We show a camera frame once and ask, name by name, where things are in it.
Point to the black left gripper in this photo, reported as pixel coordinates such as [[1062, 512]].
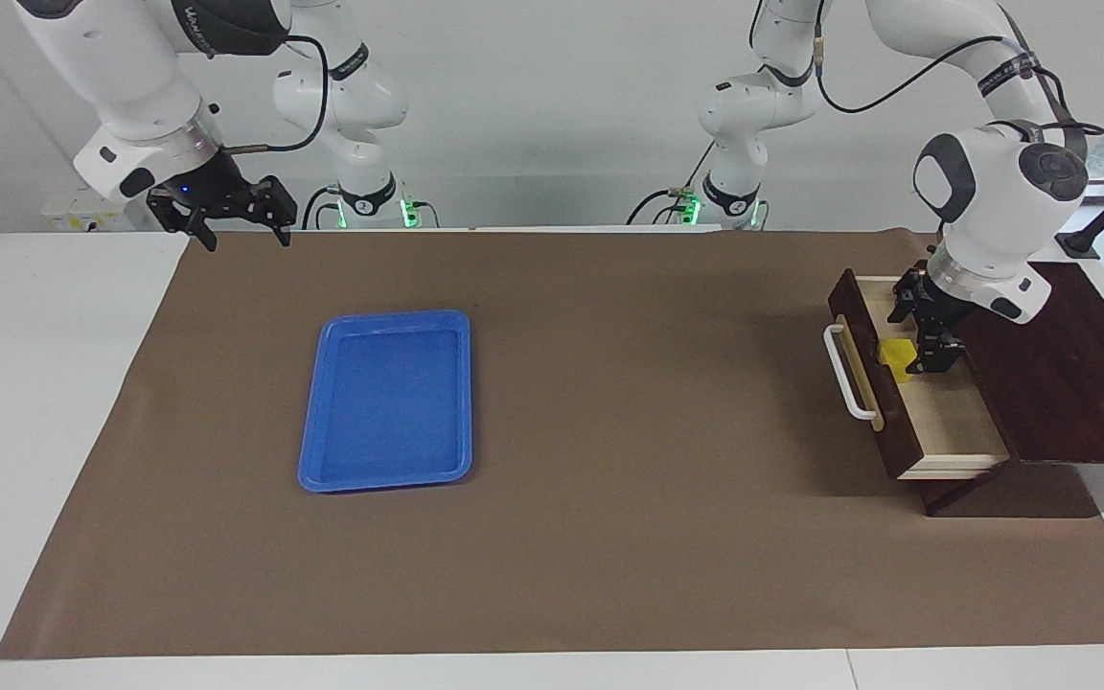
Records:
[[940, 302]]

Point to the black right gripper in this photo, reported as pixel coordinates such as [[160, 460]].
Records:
[[212, 192]]

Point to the yellow cube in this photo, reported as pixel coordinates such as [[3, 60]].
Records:
[[895, 356]]

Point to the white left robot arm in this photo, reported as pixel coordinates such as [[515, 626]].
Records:
[[993, 192]]

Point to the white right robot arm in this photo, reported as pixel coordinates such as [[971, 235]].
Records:
[[130, 77]]

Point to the dark brown wooden cabinet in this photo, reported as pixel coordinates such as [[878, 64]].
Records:
[[1069, 383]]

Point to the white power socket box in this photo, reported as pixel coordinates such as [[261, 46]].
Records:
[[73, 216]]

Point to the blue plastic tray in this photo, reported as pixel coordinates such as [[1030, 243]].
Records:
[[389, 402]]

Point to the brown table mat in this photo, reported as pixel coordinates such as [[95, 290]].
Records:
[[609, 537]]

